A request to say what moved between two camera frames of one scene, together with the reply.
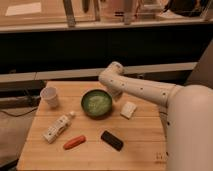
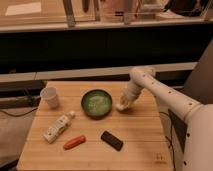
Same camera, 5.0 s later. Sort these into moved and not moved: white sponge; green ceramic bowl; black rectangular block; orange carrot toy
Moved: white sponge
Not moved: black rectangular block; orange carrot toy; green ceramic bowl
